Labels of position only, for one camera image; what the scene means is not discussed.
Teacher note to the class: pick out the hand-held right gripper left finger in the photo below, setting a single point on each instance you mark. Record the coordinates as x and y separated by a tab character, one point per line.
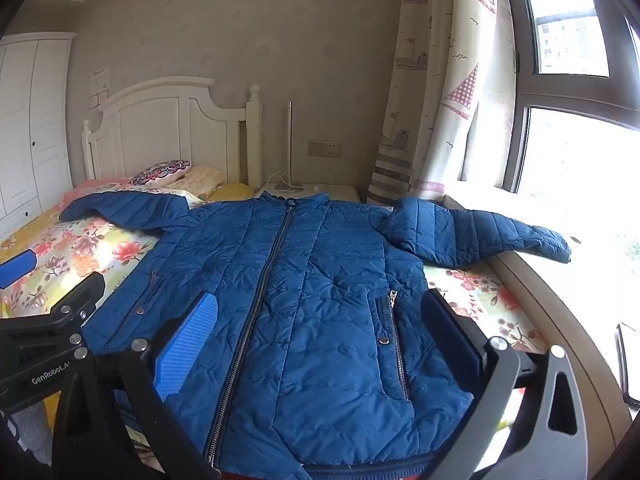
187	345

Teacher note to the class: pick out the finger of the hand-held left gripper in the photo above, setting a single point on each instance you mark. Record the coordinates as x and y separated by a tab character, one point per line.
82	290
15	269

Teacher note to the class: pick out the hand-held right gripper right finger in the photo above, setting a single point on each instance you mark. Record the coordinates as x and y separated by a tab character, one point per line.
452	332

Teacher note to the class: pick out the blue puffer jacket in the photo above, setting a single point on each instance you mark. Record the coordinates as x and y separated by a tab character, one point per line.
300	310

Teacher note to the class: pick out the floral quilt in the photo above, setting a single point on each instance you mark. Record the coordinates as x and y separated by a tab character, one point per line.
75	252

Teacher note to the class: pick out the beige window ledge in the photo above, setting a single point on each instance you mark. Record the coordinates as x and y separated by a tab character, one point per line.
550	310

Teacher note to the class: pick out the pink cloth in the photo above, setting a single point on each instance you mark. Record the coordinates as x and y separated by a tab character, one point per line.
95	186

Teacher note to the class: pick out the white wardrobe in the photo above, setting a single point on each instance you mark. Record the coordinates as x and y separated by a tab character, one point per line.
30	135

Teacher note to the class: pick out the mandala patterned pillow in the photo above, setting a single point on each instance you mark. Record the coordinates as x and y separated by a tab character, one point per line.
160	171

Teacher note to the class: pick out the yellow bed sheet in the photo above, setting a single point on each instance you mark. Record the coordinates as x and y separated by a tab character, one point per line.
232	192

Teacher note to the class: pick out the cream fluffy pillow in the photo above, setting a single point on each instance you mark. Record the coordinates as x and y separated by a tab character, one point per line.
200	180

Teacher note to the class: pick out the white wooden headboard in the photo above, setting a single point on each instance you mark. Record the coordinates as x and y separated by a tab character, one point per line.
150	125

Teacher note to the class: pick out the white nightstand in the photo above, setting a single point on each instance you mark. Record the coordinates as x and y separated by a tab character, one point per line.
340	192

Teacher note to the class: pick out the dark flat device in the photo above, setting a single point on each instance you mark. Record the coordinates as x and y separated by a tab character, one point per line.
631	365

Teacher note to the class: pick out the printed beige curtain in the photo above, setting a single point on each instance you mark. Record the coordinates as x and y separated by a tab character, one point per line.
440	85

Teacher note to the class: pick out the paper sheet on wall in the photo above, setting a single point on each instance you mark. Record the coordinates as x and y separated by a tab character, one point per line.
100	87

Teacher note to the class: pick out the beige wall socket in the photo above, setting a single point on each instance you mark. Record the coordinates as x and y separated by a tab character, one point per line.
324	148

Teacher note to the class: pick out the dark window frame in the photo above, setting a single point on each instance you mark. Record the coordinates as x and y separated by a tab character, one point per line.
520	110

